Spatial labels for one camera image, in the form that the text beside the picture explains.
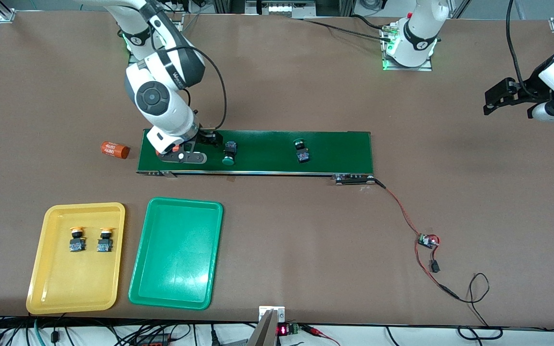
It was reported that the green push button switch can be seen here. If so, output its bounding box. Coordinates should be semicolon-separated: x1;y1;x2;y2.
222;141;238;166
293;138;311;164

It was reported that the yellow push button switch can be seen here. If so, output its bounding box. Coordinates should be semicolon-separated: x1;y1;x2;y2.
69;226;88;253
97;226;115;253

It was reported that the green conveyor belt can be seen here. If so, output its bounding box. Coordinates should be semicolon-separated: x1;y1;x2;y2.
136;128;377;186

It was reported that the green plastic tray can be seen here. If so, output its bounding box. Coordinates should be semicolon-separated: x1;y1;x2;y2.
128;197;224;310

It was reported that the yellow plastic tray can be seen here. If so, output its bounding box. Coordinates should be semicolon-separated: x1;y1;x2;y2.
26;202;126;315

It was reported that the black power strip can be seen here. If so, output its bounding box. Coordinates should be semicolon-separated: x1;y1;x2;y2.
135;332;174;346

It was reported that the red clip lead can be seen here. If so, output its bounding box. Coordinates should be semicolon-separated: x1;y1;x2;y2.
301;324;341;346

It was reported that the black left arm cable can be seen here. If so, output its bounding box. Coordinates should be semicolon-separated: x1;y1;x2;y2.
505;0;530;99

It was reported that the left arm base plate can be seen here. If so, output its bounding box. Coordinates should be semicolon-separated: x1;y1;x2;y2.
382;23;434;72

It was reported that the aluminium frame with lamp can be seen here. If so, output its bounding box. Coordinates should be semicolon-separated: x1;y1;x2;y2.
212;0;359;20

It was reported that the black base cable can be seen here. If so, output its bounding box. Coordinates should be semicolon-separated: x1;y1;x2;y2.
301;18;393;43

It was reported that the red black wire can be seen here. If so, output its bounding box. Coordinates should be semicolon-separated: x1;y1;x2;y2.
376;179;460;301

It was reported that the thin black cable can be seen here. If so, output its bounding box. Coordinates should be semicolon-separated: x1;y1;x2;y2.
450;273;504;341

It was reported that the metal camera mount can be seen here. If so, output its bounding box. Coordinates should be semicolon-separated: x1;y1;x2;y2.
248;307;286;346

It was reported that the teal cable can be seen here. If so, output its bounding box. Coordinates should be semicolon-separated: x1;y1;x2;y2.
33;317;47;346

